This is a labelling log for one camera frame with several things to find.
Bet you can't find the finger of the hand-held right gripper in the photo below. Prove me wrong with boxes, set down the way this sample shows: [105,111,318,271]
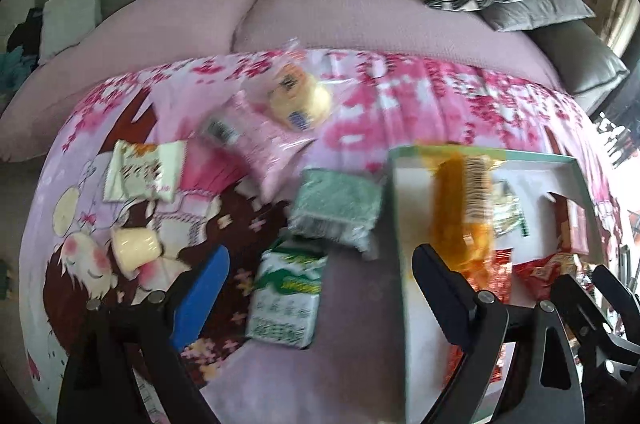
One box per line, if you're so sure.
[592,265,640,320]
[550,274,616,347]

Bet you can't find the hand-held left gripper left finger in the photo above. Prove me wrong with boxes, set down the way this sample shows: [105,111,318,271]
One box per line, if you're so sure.
[56,245,231,424]

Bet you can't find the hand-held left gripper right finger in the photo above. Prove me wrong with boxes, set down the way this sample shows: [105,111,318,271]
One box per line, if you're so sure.
[411,243,586,424]

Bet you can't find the red diamond-patterned snack packet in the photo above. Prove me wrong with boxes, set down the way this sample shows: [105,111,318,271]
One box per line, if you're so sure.
[442,248,516,385]

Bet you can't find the red crinkled snack packet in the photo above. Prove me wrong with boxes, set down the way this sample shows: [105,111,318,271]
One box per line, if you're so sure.
[515,253,581,300]

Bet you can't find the teal box lid tray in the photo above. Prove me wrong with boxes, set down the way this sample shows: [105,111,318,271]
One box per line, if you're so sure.
[387,145,606,424]

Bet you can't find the green and white snack packet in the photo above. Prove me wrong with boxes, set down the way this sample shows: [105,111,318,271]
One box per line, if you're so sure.
[245,235,329,350]

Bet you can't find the red snack box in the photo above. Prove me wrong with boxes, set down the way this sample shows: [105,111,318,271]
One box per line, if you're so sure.
[547,191,591,255]

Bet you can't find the orange bread packet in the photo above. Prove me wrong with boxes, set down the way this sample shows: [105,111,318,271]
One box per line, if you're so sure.
[420,144,506,285]

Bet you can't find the small white green-edged packet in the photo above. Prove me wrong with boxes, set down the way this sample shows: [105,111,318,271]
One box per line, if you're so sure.
[492,181,532,239]

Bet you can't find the light green snack packet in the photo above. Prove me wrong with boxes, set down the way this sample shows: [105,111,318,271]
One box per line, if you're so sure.
[289,168,383,260]

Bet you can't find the pink clear cake packet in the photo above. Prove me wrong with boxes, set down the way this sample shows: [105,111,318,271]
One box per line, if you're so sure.
[200,37,351,200]

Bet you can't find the printed cartoon blanket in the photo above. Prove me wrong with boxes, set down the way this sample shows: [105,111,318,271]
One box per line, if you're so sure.
[20,47,626,424]

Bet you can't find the grey pillow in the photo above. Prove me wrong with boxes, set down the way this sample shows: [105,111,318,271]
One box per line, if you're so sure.
[482,0,597,32]

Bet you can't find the pink sofa cover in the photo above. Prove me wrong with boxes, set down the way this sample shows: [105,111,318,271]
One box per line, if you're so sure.
[0,0,566,162]

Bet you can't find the pale green pillow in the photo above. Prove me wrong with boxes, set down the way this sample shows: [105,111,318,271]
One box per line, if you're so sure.
[37,0,103,65]

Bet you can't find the dark clothing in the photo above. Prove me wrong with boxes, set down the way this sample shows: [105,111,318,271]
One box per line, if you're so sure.
[7,7,43,55]

